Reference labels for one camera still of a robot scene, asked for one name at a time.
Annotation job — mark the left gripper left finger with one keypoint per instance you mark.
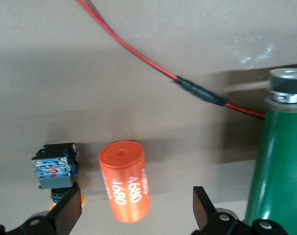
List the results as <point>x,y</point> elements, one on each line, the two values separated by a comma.
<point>65,213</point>

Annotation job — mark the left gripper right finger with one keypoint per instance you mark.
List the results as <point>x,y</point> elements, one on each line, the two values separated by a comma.
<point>202,208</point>

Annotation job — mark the yellow push button switch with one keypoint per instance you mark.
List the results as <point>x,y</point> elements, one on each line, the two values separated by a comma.
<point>55,169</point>

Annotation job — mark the orange 4680 cylinder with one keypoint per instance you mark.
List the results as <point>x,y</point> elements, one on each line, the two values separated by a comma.
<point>125,181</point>

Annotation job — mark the green conveyor belt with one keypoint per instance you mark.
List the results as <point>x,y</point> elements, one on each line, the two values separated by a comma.
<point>280,171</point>

